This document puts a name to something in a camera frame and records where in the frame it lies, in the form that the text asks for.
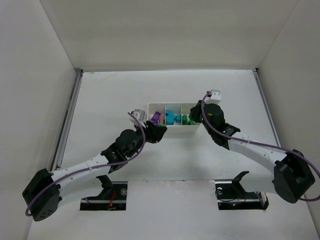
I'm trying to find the long green lego plate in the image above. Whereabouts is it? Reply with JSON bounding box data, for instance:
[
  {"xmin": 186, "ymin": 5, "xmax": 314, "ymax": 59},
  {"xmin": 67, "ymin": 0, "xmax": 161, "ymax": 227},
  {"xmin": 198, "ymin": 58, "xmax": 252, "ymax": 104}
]
[{"xmin": 187, "ymin": 119, "xmax": 197, "ymax": 126}]

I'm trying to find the purple lego plate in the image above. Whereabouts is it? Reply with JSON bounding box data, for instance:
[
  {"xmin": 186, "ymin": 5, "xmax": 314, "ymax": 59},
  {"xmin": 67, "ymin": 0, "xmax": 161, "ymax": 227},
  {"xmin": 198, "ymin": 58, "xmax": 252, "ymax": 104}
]
[{"xmin": 150, "ymin": 111, "xmax": 162, "ymax": 125}]

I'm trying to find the small teal lego brick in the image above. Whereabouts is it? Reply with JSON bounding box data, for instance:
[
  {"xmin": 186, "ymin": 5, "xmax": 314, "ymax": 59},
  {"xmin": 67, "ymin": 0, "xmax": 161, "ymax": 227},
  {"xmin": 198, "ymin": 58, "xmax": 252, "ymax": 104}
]
[{"xmin": 175, "ymin": 115, "xmax": 182, "ymax": 125}]

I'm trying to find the teal rounded lego brick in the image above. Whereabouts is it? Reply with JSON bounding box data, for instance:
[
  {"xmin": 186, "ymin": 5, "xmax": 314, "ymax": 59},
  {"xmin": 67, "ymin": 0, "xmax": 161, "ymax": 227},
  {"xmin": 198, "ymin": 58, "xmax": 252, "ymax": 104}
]
[{"xmin": 165, "ymin": 114, "xmax": 177, "ymax": 126}]

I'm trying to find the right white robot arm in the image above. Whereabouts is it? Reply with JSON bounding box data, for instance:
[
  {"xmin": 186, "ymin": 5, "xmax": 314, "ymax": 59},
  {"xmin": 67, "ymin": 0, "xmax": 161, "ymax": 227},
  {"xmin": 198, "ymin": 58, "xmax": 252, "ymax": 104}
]
[{"xmin": 189, "ymin": 100, "xmax": 316, "ymax": 204}]

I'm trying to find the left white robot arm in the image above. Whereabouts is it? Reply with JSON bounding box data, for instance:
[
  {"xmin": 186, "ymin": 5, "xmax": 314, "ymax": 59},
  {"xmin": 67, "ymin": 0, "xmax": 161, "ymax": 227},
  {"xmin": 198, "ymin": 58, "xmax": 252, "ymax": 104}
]
[{"xmin": 22, "ymin": 120, "xmax": 168, "ymax": 222}]

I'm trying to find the white three-compartment tray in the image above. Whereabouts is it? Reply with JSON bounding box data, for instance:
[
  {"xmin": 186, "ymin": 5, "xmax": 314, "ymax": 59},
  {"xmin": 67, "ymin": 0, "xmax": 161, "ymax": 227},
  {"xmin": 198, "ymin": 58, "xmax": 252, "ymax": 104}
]
[{"xmin": 146, "ymin": 102, "xmax": 200, "ymax": 139}]

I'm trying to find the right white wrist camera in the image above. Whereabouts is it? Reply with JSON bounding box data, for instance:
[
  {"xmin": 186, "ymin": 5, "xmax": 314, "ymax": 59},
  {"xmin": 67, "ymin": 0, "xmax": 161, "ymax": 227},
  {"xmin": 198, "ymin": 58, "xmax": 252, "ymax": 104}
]
[{"xmin": 205, "ymin": 89, "xmax": 222, "ymax": 105}]

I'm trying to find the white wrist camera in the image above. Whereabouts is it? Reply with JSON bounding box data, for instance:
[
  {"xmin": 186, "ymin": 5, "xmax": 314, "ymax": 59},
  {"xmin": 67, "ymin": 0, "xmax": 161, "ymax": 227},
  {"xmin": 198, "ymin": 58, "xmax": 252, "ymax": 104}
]
[
  {"xmin": 205, "ymin": 89, "xmax": 222, "ymax": 105},
  {"xmin": 130, "ymin": 108, "xmax": 146, "ymax": 127}
]

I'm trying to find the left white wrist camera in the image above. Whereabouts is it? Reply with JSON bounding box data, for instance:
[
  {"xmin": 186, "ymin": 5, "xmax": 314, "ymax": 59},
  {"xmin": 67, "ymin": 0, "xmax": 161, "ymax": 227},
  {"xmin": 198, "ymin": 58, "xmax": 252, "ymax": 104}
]
[{"xmin": 130, "ymin": 108, "xmax": 146, "ymax": 127}]

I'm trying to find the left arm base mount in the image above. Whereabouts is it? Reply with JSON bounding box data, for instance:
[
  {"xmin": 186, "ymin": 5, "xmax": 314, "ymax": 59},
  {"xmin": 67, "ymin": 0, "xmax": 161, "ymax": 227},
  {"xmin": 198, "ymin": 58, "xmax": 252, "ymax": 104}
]
[{"xmin": 79, "ymin": 175, "xmax": 128, "ymax": 212}]

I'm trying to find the right aluminium rail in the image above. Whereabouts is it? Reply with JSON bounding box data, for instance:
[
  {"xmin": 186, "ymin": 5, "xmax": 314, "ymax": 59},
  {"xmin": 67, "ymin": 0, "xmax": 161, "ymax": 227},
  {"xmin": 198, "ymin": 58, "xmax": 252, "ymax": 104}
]
[{"xmin": 252, "ymin": 68, "xmax": 281, "ymax": 147}]

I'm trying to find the aluminium rail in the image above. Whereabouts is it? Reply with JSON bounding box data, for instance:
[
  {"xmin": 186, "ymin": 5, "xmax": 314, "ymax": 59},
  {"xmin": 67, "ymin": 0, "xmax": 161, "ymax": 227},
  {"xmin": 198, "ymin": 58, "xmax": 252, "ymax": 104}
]
[
  {"xmin": 49, "ymin": 68, "xmax": 84, "ymax": 171},
  {"xmin": 252, "ymin": 68, "xmax": 281, "ymax": 147}
]

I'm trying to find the left aluminium rail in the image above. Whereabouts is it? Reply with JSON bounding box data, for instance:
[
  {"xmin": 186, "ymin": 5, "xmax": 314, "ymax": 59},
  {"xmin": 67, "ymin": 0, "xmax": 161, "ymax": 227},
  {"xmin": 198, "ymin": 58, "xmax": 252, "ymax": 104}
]
[{"xmin": 49, "ymin": 68, "xmax": 84, "ymax": 171}]

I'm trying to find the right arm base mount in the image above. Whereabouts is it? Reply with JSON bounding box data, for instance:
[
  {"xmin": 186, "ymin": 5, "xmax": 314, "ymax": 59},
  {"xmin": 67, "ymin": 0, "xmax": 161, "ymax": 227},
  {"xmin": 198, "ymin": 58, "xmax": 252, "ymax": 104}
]
[{"xmin": 214, "ymin": 171, "xmax": 269, "ymax": 211}]

